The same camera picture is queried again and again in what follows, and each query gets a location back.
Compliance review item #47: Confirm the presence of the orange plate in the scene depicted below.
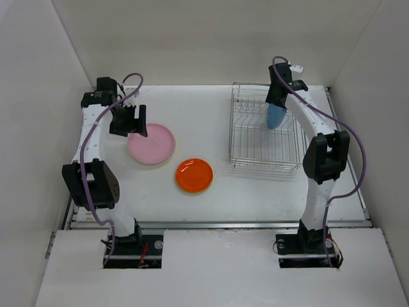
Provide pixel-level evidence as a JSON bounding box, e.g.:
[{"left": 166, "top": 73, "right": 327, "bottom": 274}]
[{"left": 175, "top": 158, "right": 213, "bottom": 191}]

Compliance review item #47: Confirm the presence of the green plate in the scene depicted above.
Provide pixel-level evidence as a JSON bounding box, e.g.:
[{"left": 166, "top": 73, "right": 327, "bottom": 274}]
[{"left": 178, "top": 187, "right": 210, "bottom": 196}]

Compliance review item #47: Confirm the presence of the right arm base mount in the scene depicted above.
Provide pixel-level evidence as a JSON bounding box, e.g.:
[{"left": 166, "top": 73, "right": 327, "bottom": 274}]
[{"left": 274, "top": 233, "right": 344, "bottom": 269}]

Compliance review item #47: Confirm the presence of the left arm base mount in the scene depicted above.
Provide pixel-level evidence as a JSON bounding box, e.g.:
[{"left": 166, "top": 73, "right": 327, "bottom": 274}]
[{"left": 101, "top": 234, "right": 164, "bottom": 269}]

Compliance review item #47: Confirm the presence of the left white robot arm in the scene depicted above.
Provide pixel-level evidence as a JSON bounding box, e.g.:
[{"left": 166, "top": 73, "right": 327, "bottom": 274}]
[{"left": 62, "top": 77, "right": 148, "bottom": 254}]

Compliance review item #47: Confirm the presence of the pink plate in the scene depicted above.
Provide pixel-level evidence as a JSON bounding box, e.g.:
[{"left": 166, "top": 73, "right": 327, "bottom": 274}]
[{"left": 127, "top": 123, "right": 176, "bottom": 164}]

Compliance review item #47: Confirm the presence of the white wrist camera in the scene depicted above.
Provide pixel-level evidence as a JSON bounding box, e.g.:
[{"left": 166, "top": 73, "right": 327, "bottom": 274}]
[
  {"left": 120, "top": 86, "right": 140, "bottom": 106},
  {"left": 288, "top": 63, "right": 304, "bottom": 79}
]

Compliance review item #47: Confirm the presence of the metal rail left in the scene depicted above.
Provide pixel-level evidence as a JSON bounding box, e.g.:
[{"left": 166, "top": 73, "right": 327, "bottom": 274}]
[{"left": 61, "top": 196, "right": 78, "bottom": 230}]

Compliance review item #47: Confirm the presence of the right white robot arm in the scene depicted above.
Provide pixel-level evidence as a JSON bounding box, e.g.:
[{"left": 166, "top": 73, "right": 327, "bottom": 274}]
[{"left": 266, "top": 63, "right": 350, "bottom": 254}]

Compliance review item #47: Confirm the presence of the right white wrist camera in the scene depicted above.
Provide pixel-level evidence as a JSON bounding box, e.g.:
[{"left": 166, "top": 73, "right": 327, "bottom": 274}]
[{"left": 288, "top": 63, "right": 304, "bottom": 79}]

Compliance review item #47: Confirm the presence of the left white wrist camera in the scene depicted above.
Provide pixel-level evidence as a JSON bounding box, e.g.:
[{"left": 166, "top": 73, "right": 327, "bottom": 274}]
[{"left": 120, "top": 86, "right": 140, "bottom": 106}]

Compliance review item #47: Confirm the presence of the metal wire dish rack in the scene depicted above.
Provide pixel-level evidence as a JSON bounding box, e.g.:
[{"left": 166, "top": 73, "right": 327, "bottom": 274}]
[{"left": 229, "top": 82, "right": 305, "bottom": 172}]

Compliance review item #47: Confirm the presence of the metal rail front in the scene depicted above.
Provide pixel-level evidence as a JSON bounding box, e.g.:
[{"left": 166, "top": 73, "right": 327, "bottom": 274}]
[{"left": 63, "top": 219, "right": 373, "bottom": 230}]

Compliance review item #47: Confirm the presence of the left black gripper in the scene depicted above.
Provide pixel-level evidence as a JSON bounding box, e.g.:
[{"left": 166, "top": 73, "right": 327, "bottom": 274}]
[{"left": 111, "top": 103, "right": 146, "bottom": 137}]

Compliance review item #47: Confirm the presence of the blue plate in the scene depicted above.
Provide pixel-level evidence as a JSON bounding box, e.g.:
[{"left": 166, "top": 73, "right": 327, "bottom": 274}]
[{"left": 266, "top": 104, "right": 287, "bottom": 129}]

